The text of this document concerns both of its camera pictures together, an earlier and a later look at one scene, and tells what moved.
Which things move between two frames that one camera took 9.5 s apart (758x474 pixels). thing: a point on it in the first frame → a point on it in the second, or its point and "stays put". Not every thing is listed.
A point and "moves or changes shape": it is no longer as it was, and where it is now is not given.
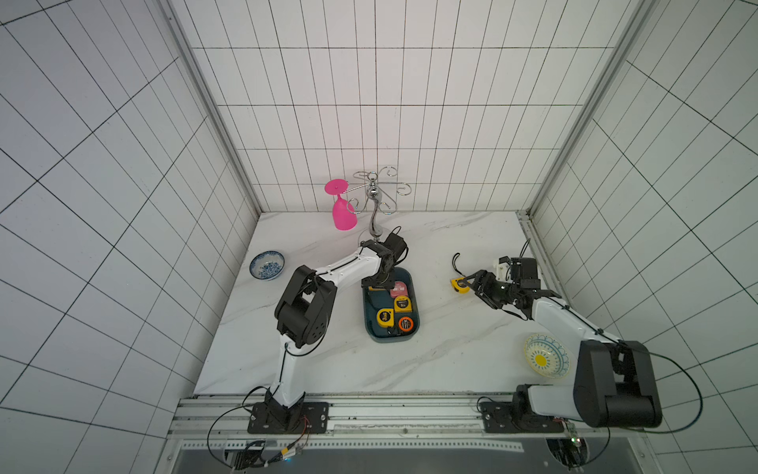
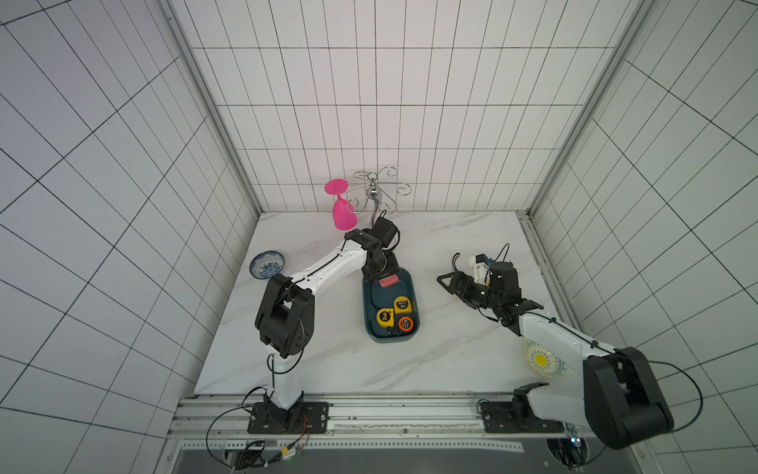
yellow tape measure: (385, 317) stays put
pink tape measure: (400, 289) moves or changes shape
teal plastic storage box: (391, 315) stays put
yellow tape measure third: (403, 304) stays put
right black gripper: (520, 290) → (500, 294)
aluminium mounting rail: (367, 425) stays put
